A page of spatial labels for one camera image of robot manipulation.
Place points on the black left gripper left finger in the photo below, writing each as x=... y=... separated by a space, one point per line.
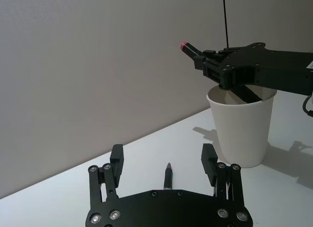
x=117 y=163

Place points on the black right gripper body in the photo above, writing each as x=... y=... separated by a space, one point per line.
x=276 y=68

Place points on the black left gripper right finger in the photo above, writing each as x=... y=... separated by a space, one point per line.
x=209 y=163

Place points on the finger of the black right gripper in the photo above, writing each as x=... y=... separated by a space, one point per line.
x=215 y=71
x=212 y=53

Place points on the black marker with red end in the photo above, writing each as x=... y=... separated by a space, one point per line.
x=192 y=51

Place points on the white paper cup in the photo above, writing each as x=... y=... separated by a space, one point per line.
x=242 y=136

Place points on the black pen with silver band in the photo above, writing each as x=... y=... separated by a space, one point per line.
x=168 y=178

